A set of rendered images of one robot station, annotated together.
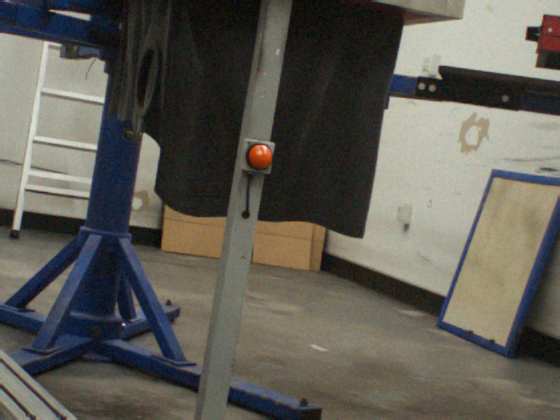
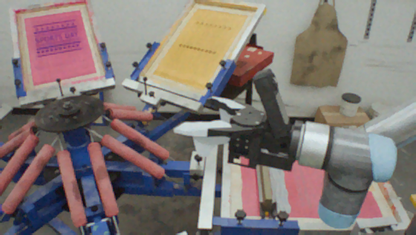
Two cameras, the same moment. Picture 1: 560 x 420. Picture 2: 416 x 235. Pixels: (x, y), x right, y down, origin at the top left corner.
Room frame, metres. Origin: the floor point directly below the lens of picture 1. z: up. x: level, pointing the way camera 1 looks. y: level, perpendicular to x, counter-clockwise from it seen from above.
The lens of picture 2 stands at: (2.51, 1.27, 1.97)
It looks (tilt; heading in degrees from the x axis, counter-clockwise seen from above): 32 degrees down; 294
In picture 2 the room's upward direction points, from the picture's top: straight up
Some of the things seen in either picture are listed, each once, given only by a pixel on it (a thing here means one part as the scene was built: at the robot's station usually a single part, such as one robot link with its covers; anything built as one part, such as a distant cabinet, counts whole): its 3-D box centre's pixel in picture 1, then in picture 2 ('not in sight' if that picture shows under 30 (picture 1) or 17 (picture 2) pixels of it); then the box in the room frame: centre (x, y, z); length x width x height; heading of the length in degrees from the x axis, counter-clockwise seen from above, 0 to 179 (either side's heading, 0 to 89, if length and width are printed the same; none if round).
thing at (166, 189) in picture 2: not in sight; (213, 190); (2.91, 0.29, 0.89); 1.24 x 0.06 x 0.06; 20
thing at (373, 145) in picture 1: (275, 111); not in sight; (2.22, 0.04, 0.74); 0.45 x 0.03 x 0.43; 110
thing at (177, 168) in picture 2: not in sight; (186, 169); (3.03, 0.33, 1.02); 0.17 x 0.06 x 0.05; 20
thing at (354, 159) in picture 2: not in sight; (357, 155); (2.43, 0.82, 1.65); 0.11 x 0.08 x 0.09; 3
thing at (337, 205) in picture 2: not in sight; (342, 190); (2.44, 0.81, 1.56); 0.11 x 0.08 x 0.11; 93
